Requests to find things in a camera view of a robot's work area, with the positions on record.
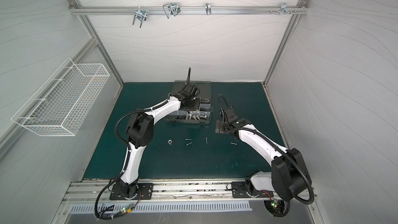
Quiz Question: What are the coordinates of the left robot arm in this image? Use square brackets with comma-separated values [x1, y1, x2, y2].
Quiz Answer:
[114, 82, 200, 198]

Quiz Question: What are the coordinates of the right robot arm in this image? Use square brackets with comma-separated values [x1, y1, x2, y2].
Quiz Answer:
[220, 106, 315, 205]

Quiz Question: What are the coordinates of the grey compartment organizer box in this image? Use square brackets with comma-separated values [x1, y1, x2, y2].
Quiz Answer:
[165, 81, 213, 124]

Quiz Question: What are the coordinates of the green table mat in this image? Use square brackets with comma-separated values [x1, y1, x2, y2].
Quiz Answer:
[84, 83, 283, 179]

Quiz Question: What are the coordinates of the white vent strip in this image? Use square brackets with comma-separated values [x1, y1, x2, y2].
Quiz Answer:
[69, 200, 252, 214]

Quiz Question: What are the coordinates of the metal u-bolt clamp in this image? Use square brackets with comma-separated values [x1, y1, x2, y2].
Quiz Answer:
[132, 9, 147, 28]
[162, 2, 181, 19]

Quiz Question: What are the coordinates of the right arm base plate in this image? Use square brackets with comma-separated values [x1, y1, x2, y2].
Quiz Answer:
[226, 181, 274, 199]

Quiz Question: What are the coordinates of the small metal bracket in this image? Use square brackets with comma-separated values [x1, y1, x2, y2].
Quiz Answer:
[205, 3, 211, 16]

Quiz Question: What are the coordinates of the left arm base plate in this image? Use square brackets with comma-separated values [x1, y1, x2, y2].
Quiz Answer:
[109, 183, 153, 201]

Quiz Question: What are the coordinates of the right metal rail clamp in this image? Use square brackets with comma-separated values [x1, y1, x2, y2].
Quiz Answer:
[269, 3, 297, 15]

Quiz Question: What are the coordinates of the white wire basket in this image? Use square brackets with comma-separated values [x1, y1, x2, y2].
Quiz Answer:
[11, 58, 110, 136]

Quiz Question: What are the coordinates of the aluminium crossbar rail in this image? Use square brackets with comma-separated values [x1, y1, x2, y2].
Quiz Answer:
[69, 5, 309, 16]

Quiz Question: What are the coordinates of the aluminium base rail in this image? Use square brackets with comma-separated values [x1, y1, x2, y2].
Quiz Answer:
[60, 178, 318, 204]

